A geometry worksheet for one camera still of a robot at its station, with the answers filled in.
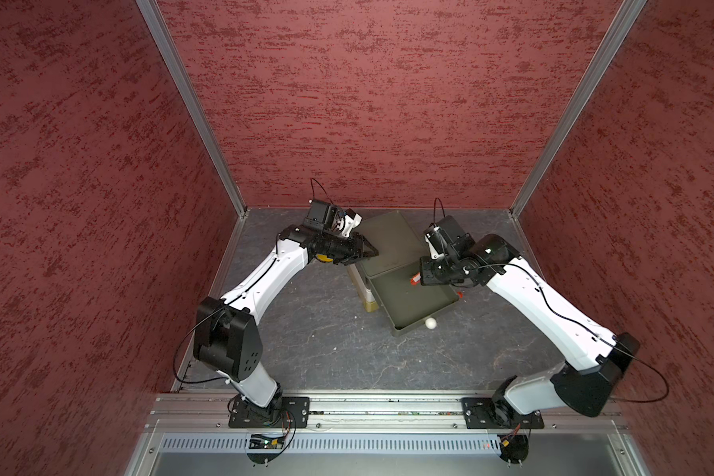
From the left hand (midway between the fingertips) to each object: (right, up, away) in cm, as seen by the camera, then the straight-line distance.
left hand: (371, 259), depth 78 cm
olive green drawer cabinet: (+8, +5, 0) cm, 9 cm away
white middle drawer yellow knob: (0, -11, +5) cm, 12 cm away
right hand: (+14, -5, -4) cm, 15 cm away
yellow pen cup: (-12, +1, -7) cm, 14 cm away
